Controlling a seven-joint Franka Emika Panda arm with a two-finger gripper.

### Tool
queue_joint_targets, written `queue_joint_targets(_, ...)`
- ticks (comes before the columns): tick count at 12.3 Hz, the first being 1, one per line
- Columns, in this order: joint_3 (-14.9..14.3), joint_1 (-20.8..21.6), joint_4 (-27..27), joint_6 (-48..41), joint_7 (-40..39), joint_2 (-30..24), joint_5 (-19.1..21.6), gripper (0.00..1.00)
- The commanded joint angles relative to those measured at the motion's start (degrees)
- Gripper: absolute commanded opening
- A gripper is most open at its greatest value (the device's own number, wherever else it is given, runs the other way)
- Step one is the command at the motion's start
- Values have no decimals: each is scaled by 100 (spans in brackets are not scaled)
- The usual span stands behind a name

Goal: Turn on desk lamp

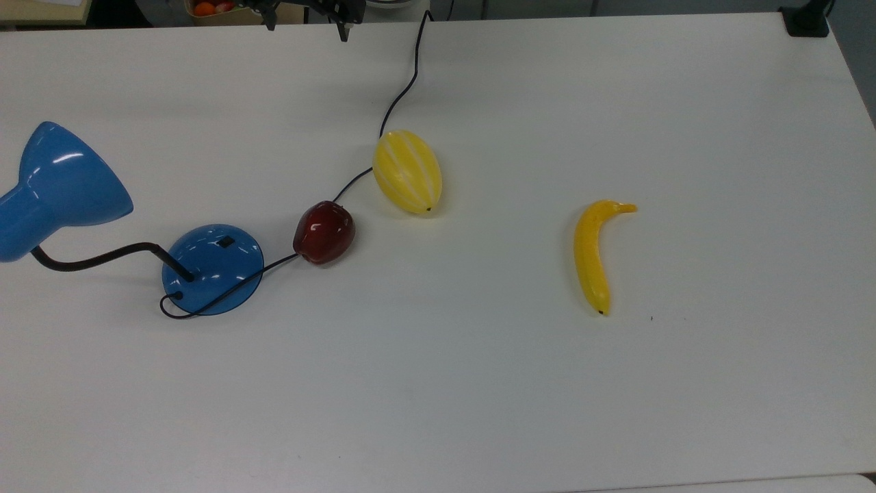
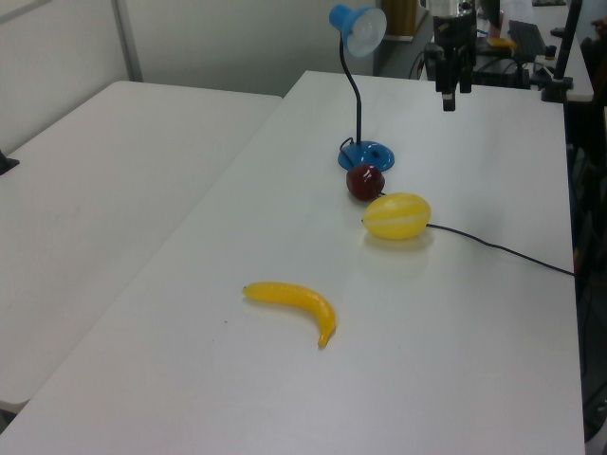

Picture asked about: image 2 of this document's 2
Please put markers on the wooden box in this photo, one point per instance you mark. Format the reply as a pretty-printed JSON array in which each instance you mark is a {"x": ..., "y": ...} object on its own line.
[{"x": 400, "y": 16}]

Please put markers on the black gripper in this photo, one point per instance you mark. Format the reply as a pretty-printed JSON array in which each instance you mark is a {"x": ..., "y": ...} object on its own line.
[{"x": 454, "y": 32}]

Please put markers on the red toy apple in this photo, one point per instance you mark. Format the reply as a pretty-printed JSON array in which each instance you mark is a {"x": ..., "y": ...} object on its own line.
[{"x": 364, "y": 182}]

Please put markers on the white side table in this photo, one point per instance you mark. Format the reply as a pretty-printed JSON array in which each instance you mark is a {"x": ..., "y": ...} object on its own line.
[{"x": 95, "y": 199}]

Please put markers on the blue desk lamp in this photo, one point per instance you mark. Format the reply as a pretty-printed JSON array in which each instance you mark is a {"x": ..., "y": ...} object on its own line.
[{"x": 363, "y": 154}]

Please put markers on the yellow striped toy melon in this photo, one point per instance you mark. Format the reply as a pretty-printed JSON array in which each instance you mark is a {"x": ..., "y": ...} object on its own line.
[{"x": 397, "y": 216}]

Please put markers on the black electronics on bench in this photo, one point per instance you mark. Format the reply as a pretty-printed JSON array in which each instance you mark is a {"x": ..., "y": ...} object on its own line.
[{"x": 500, "y": 71}]

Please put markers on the yellow toy banana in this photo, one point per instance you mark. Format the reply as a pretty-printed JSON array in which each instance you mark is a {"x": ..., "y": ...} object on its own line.
[{"x": 303, "y": 298}]

